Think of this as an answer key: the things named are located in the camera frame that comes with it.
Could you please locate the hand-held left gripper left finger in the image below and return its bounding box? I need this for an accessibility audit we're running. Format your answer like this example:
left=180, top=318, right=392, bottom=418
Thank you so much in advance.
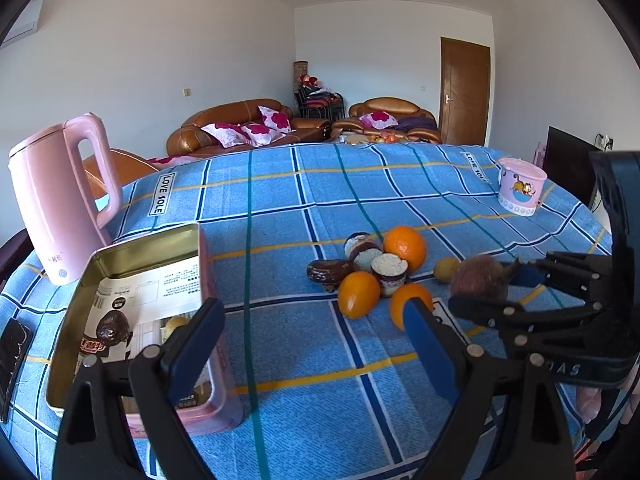
left=56, top=298, right=227, bottom=480

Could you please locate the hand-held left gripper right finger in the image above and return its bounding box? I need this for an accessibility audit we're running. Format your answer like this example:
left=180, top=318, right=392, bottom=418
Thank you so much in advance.
left=402, top=297, right=586, bottom=480

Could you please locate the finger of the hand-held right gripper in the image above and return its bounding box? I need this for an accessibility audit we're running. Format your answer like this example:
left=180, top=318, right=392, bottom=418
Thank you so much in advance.
left=507, top=251, right=618, bottom=308
left=448, top=296, right=607, bottom=357

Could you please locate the brown kiwi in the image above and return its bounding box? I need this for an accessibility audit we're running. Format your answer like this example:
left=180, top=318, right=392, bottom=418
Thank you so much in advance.
left=450, top=255, right=512, bottom=301

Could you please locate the small round orange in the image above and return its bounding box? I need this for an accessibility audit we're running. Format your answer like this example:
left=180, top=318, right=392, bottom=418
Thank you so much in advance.
left=390, top=283, right=435, bottom=332

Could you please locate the small yellow lemon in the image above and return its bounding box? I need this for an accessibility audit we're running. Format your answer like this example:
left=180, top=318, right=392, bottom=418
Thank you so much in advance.
left=433, top=257, right=461, bottom=285

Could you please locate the small elongated orange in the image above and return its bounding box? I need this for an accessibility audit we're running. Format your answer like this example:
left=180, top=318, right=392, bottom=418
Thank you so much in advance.
left=337, top=271, right=382, bottom=320

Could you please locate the large round orange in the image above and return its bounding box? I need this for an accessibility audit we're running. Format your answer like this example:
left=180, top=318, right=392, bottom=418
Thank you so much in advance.
left=382, top=226, right=427, bottom=273

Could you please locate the pink tin box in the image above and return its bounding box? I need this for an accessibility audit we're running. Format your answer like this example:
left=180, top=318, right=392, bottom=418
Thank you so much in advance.
left=45, top=223, right=244, bottom=431

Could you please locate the person's right hand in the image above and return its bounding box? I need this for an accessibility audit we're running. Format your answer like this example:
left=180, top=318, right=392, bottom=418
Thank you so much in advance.
left=575, top=385, right=603, bottom=423

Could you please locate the white printed leaflet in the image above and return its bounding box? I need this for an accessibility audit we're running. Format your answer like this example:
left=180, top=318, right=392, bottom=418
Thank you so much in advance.
left=77, top=255, right=206, bottom=363

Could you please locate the pink cartoon cup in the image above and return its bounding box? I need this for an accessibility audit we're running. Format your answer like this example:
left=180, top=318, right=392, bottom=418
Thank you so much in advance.
left=497, top=156, right=548, bottom=217

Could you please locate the cream-topped chocolate pastry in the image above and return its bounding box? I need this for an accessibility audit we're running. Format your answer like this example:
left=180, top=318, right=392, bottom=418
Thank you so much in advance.
left=350, top=248, right=385, bottom=275
left=372, top=253, right=408, bottom=298

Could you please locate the black television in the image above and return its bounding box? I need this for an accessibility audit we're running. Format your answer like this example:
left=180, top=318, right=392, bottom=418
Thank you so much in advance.
left=542, top=126, right=601, bottom=211

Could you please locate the dark chocolate round pastry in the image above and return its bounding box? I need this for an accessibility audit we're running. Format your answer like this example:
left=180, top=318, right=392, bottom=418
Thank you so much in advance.
left=306, top=259, right=356, bottom=293

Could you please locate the chocolate cream layered pastry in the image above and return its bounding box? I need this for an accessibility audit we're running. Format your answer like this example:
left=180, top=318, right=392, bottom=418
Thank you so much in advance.
left=344, top=232, right=383, bottom=260

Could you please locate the black flat object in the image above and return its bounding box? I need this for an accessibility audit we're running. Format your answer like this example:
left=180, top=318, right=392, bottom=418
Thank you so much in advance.
left=0, top=317, right=33, bottom=423

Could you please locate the purple cloth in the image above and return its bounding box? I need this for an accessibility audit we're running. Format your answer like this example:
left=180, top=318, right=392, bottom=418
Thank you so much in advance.
left=397, top=116, right=440, bottom=133

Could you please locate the blue checked tablecloth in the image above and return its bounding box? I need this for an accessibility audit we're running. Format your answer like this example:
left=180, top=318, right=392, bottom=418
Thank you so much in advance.
left=0, top=142, right=621, bottom=480

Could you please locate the brown wooden door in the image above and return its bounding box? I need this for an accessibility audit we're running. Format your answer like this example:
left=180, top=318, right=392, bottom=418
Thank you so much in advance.
left=440, top=36, right=491, bottom=147

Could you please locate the pink floral cloth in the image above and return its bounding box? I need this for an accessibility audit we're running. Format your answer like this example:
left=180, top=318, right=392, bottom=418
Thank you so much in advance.
left=147, top=154, right=206, bottom=168

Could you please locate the brown leather armchair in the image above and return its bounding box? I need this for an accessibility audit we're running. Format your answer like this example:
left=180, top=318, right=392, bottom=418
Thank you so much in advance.
left=80, top=148, right=161, bottom=196

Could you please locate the dark wooden furniture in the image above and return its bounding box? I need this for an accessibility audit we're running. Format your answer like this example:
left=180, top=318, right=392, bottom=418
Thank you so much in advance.
left=0, top=227, right=36, bottom=283

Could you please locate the cluttered coffee table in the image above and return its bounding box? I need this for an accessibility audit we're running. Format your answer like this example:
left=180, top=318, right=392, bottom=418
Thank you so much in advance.
left=339, top=130, right=407, bottom=146

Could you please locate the white pink floral pillow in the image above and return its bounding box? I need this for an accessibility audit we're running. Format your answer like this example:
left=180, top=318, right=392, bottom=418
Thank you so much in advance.
left=240, top=122, right=286, bottom=148
left=200, top=122, right=256, bottom=148
left=257, top=105, right=293, bottom=134
left=359, top=111, right=399, bottom=131

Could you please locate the short brown leather sofa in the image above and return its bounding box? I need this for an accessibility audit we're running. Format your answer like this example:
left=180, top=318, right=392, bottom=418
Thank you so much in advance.
left=331, top=97, right=443, bottom=145

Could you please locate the pink electric kettle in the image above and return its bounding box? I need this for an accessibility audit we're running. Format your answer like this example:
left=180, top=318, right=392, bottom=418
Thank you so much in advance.
left=7, top=112, right=123, bottom=287

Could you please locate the long brown leather sofa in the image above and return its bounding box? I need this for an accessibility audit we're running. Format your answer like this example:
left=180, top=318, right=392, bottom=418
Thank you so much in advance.
left=166, top=99, right=331, bottom=157

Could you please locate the stack of black chairs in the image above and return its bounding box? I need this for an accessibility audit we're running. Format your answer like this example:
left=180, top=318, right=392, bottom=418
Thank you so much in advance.
left=295, top=87, right=346, bottom=121

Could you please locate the white air conditioner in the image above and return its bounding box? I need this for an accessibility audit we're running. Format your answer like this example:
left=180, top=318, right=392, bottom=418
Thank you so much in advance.
left=0, top=0, right=45, bottom=48

